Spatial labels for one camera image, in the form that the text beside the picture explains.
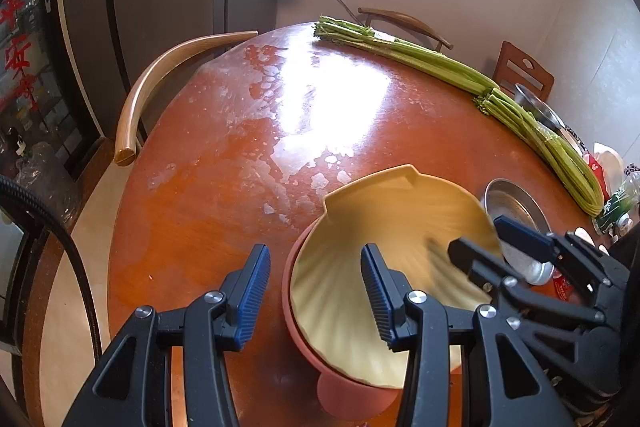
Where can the round steel plate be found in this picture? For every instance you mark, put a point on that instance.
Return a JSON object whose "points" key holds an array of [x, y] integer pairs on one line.
{"points": [[515, 207]]}

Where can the patterned bowl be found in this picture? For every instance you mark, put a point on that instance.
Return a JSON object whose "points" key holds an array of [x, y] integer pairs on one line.
{"points": [[572, 139]]}

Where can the red-dotted bag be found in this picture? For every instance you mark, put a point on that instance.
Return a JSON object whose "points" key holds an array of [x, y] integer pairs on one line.
{"points": [[632, 169]]}

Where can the white pill bottle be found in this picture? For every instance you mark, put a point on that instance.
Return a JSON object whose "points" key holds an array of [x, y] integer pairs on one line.
{"points": [[582, 235]]}

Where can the dark wooden curved-back chair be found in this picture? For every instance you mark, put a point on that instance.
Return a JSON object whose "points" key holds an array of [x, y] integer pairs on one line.
{"points": [[400, 14]]}

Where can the white plastic bag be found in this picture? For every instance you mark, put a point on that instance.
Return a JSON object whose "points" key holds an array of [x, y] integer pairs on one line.
{"points": [[612, 162]]}

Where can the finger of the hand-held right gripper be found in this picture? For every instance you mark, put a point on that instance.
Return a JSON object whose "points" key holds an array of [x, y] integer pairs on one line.
{"points": [[475, 259], [522, 237]]}

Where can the celery bunch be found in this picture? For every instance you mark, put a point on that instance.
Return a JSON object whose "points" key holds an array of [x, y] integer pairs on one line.
{"points": [[550, 147], [410, 54]]}

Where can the pink shell-shaped plate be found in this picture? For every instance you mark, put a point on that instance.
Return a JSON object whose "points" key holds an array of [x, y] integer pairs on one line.
{"points": [[350, 399]]}

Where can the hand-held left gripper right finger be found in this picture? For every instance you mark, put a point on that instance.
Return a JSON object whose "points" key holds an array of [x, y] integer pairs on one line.
{"points": [[372, 292]]}

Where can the plastic bottle with green label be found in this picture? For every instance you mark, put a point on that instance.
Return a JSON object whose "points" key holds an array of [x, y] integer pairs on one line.
{"points": [[612, 207]]}

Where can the small red wrapper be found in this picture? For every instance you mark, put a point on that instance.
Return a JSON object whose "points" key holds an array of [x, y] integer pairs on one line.
{"points": [[562, 288]]}

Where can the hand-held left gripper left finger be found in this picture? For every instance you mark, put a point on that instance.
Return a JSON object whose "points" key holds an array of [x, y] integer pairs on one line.
{"points": [[252, 297]]}

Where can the light wooden curved-back chair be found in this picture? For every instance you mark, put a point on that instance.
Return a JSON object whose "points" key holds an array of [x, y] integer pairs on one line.
{"points": [[145, 87]]}

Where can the yellow shell-shaped plate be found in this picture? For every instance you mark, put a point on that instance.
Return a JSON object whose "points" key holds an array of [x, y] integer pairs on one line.
{"points": [[350, 247]]}

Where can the glass door with red decal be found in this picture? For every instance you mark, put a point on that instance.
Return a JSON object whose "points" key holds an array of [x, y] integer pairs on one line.
{"points": [[30, 57]]}

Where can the brown chair with cutout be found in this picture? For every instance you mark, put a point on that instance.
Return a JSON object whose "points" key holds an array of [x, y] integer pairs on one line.
{"points": [[505, 67]]}

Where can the deep steel bowl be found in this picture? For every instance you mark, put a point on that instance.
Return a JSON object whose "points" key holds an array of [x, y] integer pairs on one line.
{"points": [[542, 112]]}

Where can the red packet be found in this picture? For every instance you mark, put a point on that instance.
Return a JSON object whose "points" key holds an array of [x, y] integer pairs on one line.
{"points": [[595, 167]]}

